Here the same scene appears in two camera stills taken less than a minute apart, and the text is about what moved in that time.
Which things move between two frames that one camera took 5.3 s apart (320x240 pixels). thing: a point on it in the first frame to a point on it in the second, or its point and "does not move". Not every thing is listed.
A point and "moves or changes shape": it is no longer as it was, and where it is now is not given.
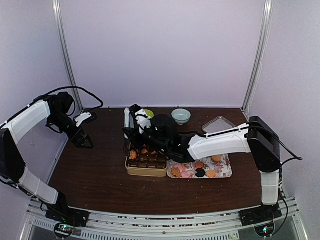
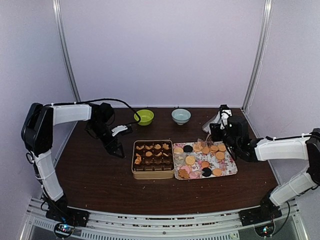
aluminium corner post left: x=57 y=5 does not move
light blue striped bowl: x=181 y=116 does not move
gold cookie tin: x=146 y=162 moves or changes shape
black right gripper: x=134 y=137 to x=214 y=131
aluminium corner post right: x=256 y=67 does not move
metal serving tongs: x=128 y=150 moves or changes shape
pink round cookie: x=179 y=166 to x=186 y=168
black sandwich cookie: x=200 y=172 to x=207 y=172
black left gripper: x=77 y=143 to x=111 y=149
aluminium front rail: x=222 y=225 does not move
